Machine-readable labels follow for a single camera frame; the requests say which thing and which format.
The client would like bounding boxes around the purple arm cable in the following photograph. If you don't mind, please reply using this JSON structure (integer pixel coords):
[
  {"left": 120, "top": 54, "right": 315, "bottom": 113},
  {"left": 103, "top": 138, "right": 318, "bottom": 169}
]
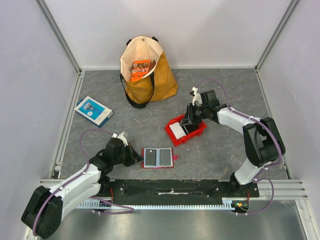
[
  {"left": 197, "top": 78, "right": 285, "bottom": 216},
  {"left": 31, "top": 129, "right": 136, "bottom": 237}
]

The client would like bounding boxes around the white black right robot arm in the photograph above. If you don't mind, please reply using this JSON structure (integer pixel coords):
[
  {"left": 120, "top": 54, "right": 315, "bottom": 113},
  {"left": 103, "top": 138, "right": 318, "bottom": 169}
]
[{"left": 180, "top": 87, "right": 286, "bottom": 197}]

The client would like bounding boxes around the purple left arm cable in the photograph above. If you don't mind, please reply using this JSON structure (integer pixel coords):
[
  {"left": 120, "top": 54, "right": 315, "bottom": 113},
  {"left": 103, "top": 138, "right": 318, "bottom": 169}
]
[{"left": 31, "top": 129, "right": 136, "bottom": 237}]

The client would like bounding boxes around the aluminium front frame rail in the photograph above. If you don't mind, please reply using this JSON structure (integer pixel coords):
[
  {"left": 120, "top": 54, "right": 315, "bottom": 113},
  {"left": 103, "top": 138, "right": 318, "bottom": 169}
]
[{"left": 38, "top": 178, "right": 309, "bottom": 201}]

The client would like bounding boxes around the aluminium frame rail left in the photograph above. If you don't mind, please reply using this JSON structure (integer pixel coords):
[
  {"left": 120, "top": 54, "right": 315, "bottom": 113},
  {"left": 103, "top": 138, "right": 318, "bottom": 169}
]
[{"left": 36, "top": 0, "right": 83, "bottom": 179}]

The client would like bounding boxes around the white card stack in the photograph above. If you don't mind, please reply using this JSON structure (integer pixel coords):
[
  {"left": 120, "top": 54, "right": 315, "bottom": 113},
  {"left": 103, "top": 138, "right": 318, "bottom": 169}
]
[{"left": 169, "top": 122, "right": 187, "bottom": 140}]

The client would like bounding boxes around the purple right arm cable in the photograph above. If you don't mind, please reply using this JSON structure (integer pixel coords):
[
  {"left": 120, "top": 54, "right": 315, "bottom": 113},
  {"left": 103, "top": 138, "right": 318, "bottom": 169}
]
[{"left": 197, "top": 78, "right": 285, "bottom": 216}]

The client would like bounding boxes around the blue white razor package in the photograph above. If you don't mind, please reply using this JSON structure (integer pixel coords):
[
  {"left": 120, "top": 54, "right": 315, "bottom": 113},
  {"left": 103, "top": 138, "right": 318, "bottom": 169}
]
[{"left": 74, "top": 96, "right": 114, "bottom": 128}]

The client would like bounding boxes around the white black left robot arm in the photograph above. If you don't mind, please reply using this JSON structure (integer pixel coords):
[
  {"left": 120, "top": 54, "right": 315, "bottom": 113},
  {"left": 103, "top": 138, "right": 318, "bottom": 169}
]
[{"left": 21, "top": 137, "right": 143, "bottom": 240}]

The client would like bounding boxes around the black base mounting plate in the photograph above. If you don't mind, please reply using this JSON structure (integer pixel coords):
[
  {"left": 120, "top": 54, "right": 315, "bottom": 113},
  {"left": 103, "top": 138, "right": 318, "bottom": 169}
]
[{"left": 96, "top": 179, "right": 260, "bottom": 200}]

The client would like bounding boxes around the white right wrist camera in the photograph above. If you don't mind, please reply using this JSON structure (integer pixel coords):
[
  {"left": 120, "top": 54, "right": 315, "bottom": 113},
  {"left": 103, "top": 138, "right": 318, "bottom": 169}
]
[{"left": 189, "top": 87, "right": 203, "bottom": 106}]

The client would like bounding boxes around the aluminium frame rail right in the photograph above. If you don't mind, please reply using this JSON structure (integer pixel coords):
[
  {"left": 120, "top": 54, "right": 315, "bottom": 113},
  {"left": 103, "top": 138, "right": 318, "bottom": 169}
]
[{"left": 255, "top": 0, "right": 302, "bottom": 177}]

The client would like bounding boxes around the mustard yellow tote bag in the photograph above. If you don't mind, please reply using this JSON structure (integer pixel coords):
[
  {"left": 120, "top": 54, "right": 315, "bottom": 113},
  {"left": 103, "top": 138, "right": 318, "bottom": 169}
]
[{"left": 119, "top": 35, "right": 178, "bottom": 109}]

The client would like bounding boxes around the white slotted cable duct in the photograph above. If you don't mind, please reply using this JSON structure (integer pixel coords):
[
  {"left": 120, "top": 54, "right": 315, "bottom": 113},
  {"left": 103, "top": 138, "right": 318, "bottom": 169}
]
[{"left": 76, "top": 199, "right": 235, "bottom": 211}]

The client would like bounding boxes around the red leather card holder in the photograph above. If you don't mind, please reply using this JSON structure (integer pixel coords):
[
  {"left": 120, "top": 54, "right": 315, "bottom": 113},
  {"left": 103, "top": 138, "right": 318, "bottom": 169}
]
[{"left": 141, "top": 147, "right": 179, "bottom": 169}]

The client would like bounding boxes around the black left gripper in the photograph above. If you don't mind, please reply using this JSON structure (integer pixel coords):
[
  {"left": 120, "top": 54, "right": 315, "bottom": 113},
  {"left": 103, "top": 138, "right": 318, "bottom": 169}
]
[{"left": 112, "top": 142, "right": 144, "bottom": 167}]

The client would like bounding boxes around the black credit card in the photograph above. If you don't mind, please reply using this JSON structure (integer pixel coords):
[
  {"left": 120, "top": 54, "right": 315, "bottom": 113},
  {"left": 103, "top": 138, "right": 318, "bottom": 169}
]
[{"left": 144, "top": 148, "right": 157, "bottom": 167}]

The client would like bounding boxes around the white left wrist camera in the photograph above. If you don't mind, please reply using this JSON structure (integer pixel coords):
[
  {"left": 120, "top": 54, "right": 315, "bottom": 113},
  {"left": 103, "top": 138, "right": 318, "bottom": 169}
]
[{"left": 112, "top": 131, "right": 129, "bottom": 146}]

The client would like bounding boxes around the orange snack box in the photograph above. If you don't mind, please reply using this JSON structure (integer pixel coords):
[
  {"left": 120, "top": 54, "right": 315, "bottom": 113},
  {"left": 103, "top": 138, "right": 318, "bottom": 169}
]
[{"left": 130, "top": 59, "right": 151, "bottom": 82}]

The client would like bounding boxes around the red plastic bin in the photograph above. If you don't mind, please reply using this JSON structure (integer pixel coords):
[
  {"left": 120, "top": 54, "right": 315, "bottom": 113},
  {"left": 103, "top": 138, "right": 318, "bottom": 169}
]
[{"left": 164, "top": 114, "right": 207, "bottom": 147}]

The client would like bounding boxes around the aluminium frame rail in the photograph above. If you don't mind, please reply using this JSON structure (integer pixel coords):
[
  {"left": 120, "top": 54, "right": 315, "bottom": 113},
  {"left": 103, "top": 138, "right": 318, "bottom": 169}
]
[
  {"left": 38, "top": 178, "right": 309, "bottom": 201},
  {"left": 36, "top": 0, "right": 83, "bottom": 179},
  {"left": 255, "top": 0, "right": 302, "bottom": 177}
]

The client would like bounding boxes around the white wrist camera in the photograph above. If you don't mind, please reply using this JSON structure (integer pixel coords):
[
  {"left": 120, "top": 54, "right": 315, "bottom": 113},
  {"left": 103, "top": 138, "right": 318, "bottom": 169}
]
[
  {"left": 189, "top": 87, "right": 203, "bottom": 106},
  {"left": 112, "top": 131, "right": 129, "bottom": 146}
]

